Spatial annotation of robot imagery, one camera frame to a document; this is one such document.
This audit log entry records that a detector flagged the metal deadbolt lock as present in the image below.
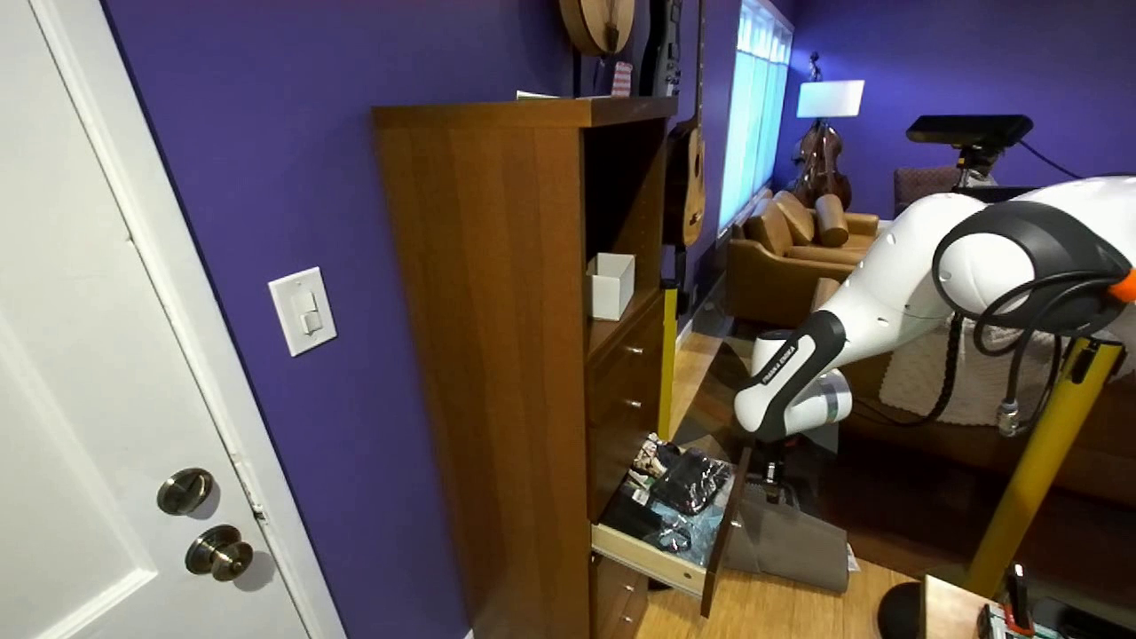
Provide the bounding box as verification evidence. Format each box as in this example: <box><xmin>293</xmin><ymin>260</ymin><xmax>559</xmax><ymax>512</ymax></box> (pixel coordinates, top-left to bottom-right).
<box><xmin>152</xmin><ymin>463</ymin><xmax>224</xmax><ymax>523</ymax></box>

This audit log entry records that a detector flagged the black wrapped box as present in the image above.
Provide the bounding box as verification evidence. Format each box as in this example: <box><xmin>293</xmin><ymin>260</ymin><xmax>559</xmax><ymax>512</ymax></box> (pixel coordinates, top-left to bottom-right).
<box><xmin>643</xmin><ymin>444</ymin><xmax>735</xmax><ymax>515</ymax></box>

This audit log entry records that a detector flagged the brown acoustic guitar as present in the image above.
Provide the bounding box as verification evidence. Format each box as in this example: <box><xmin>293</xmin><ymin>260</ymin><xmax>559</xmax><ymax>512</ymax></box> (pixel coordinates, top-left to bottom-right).
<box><xmin>676</xmin><ymin>0</ymin><xmax>713</xmax><ymax>252</ymax></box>

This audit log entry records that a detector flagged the brown drawer holding packaged items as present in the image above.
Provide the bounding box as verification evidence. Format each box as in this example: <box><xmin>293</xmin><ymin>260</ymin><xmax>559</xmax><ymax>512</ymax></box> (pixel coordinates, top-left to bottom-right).
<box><xmin>590</xmin><ymin>433</ymin><xmax>754</xmax><ymax>620</ymax></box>

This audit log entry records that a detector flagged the white open box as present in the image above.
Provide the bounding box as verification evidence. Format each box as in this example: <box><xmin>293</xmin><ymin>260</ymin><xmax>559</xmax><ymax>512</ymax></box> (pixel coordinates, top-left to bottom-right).
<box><xmin>585</xmin><ymin>248</ymin><xmax>638</xmax><ymax>326</ymax></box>

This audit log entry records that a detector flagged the brown wooden shelf cabinet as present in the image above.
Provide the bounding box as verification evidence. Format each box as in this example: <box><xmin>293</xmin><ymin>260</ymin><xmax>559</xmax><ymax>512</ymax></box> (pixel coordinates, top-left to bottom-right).
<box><xmin>374</xmin><ymin>91</ymin><xmax>681</xmax><ymax>639</ymax></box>

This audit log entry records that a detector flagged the floor lamp white shade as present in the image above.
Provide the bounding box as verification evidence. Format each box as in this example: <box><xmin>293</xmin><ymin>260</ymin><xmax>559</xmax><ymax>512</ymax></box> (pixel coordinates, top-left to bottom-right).
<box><xmin>791</xmin><ymin>50</ymin><xmax>870</xmax><ymax>129</ymax></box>

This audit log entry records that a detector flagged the white panel door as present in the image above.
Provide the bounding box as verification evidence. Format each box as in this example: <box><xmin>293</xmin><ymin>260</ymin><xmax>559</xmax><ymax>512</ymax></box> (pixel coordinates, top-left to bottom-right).
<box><xmin>0</xmin><ymin>0</ymin><xmax>316</xmax><ymax>639</ymax></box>

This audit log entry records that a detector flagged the lowest brown cabinet drawer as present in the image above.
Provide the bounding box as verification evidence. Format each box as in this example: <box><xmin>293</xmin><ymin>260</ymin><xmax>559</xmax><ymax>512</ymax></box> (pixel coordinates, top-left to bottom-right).
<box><xmin>590</xmin><ymin>552</ymin><xmax>655</xmax><ymax>639</ymax></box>

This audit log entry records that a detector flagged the white light switch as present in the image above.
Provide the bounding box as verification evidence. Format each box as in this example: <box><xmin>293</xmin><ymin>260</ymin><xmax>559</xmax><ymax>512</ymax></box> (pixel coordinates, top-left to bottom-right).
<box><xmin>267</xmin><ymin>261</ymin><xmax>340</xmax><ymax>362</ymax></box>

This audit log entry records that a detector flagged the black round stand base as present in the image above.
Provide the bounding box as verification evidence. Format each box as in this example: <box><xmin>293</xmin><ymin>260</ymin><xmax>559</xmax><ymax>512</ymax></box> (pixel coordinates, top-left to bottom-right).
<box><xmin>878</xmin><ymin>578</ymin><xmax>936</xmax><ymax>639</ymax></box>

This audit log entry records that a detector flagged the round wooden instrument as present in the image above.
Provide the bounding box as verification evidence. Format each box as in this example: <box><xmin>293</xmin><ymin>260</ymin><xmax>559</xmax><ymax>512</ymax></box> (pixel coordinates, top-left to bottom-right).
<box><xmin>559</xmin><ymin>0</ymin><xmax>643</xmax><ymax>59</ymax></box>

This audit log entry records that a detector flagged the black device on stand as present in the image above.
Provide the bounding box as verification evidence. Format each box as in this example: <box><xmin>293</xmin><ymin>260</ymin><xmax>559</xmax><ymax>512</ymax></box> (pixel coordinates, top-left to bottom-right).
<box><xmin>906</xmin><ymin>108</ymin><xmax>1036</xmax><ymax>192</ymax></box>

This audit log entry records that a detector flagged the blue plastic bag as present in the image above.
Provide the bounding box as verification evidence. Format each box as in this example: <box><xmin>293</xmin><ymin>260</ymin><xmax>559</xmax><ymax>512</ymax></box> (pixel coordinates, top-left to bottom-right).
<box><xmin>606</xmin><ymin>491</ymin><xmax>735</xmax><ymax>563</ymax></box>

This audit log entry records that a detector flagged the small brown wooden board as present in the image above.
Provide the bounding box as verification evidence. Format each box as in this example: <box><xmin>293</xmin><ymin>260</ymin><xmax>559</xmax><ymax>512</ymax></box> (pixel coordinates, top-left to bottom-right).
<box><xmin>921</xmin><ymin>571</ymin><xmax>994</xmax><ymax>639</ymax></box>

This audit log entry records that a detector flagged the bright window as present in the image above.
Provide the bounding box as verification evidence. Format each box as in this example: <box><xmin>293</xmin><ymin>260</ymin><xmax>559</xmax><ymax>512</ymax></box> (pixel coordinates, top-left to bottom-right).
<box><xmin>710</xmin><ymin>0</ymin><xmax>795</xmax><ymax>234</ymax></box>

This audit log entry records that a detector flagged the yellow stand pole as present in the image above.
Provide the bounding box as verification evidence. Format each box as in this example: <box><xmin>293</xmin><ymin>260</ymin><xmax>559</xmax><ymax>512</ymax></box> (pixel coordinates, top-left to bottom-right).
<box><xmin>657</xmin><ymin>282</ymin><xmax>681</xmax><ymax>444</ymax></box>
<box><xmin>964</xmin><ymin>332</ymin><xmax>1130</xmax><ymax>598</ymax></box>

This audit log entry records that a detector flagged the metal round door knob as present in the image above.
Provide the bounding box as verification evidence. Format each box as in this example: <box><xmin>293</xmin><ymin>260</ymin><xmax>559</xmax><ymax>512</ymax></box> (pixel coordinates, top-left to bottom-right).
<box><xmin>180</xmin><ymin>523</ymin><xmax>259</xmax><ymax>586</ymax></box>

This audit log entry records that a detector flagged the beige rug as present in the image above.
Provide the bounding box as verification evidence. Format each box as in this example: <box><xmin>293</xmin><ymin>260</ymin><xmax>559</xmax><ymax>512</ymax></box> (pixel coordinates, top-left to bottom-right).
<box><xmin>879</xmin><ymin>321</ymin><xmax>1076</xmax><ymax>429</ymax></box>

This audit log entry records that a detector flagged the brown leather armchair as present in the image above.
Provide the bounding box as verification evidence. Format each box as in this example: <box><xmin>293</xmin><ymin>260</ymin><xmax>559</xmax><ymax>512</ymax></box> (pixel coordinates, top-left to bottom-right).
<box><xmin>722</xmin><ymin>189</ymin><xmax>884</xmax><ymax>332</ymax></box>

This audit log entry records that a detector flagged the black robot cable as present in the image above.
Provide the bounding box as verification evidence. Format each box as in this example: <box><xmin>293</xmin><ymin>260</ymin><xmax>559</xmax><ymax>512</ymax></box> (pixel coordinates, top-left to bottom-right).
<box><xmin>879</xmin><ymin>200</ymin><xmax>1136</xmax><ymax>444</ymax></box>

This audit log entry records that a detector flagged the brown chair back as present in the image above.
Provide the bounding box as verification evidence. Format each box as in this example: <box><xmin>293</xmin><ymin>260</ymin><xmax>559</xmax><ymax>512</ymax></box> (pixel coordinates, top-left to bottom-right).
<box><xmin>891</xmin><ymin>164</ymin><xmax>967</xmax><ymax>220</ymax></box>

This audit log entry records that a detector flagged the brown cushion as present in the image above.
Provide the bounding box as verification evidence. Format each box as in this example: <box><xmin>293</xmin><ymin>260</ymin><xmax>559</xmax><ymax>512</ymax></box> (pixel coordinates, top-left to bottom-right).
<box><xmin>773</xmin><ymin>189</ymin><xmax>820</xmax><ymax>248</ymax></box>
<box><xmin>813</xmin><ymin>192</ymin><xmax>857</xmax><ymax>248</ymax></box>

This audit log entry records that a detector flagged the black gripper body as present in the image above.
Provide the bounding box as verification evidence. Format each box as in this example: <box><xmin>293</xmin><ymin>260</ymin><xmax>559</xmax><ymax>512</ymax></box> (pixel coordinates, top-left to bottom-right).
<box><xmin>745</xmin><ymin>436</ymin><xmax>820</xmax><ymax>494</ymax></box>

